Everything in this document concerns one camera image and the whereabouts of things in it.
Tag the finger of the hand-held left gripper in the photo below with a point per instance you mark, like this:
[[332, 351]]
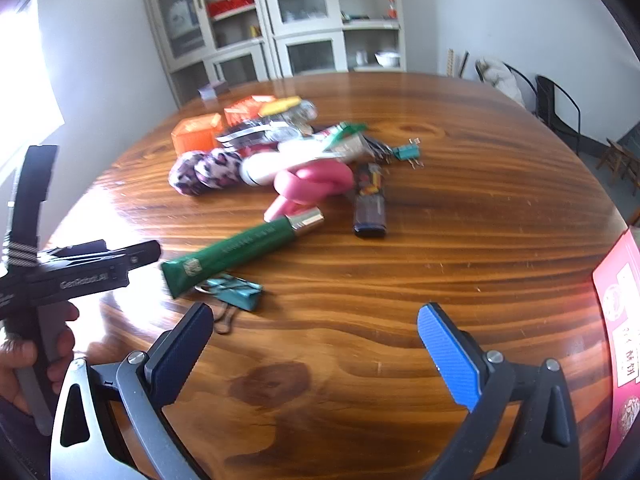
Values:
[[142, 254]]

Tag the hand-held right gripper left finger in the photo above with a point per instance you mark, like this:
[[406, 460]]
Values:
[[185, 347]]

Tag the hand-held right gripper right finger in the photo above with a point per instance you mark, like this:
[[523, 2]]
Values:
[[450, 355]]

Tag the green cream tube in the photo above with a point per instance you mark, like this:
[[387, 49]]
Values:
[[235, 252]]

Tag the leopard print sock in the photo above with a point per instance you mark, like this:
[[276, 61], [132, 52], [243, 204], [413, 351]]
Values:
[[210, 170]]

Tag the small green binder clip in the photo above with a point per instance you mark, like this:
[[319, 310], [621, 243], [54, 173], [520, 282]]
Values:
[[404, 152]]

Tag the beige box green top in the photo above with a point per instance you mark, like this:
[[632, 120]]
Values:
[[347, 142]]

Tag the person's left forearm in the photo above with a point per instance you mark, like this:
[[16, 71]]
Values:
[[12, 430]]

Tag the red items on shelf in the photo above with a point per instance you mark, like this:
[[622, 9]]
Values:
[[230, 2]]

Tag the person's left hand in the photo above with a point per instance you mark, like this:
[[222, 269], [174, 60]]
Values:
[[10, 365]]

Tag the large teal binder clip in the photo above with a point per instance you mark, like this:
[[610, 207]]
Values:
[[240, 291]]

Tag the orange box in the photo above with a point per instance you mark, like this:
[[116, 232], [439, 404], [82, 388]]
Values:
[[196, 132], [247, 109]]

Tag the white tube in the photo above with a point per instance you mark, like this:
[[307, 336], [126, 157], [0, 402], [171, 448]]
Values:
[[262, 166]]

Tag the flat silver foil packet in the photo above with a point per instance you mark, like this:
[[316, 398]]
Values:
[[250, 134]]

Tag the dark blue rectangular case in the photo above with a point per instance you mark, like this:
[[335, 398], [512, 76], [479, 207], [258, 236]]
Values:
[[370, 205]]

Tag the small purple box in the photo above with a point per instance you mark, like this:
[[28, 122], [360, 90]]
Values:
[[212, 90]]

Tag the pink knotted toy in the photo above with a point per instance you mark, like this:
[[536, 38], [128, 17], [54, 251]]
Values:
[[310, 180]]

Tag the yellow packet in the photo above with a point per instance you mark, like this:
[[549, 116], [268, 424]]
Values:
[[280, 106]]

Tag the bright large window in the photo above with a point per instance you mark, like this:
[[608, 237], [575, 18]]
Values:
[[30, 85]]

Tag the crumpled silver packet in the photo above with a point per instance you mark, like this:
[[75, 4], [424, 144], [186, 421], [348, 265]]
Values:
[[302, 112]]

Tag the white appliance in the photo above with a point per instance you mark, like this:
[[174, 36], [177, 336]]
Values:
[[182, 17]]

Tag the wooden stool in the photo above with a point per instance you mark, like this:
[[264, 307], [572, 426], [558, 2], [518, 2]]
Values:
[[616, 155]]

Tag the black metal chair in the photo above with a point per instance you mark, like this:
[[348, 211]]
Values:
[[550, 105], [525, 82]]

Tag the white puffer jacket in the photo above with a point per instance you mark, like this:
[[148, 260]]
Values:
[[500, 80]]

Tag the dark stick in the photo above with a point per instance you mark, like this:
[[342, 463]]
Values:
[[464, 64]]

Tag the notched wooden stick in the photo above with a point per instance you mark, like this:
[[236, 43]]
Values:
[[451, 62]]

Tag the white cup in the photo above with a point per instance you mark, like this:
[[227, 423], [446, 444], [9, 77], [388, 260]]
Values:
[[361, 56]]

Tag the white bowl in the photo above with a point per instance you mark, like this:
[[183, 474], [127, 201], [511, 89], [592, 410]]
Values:
[[387, 59]]

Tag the small clutter on shelf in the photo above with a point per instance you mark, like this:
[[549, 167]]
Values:
[[356, 16]]

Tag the orange bottle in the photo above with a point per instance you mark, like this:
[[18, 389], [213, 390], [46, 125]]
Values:
[[392, 9]]

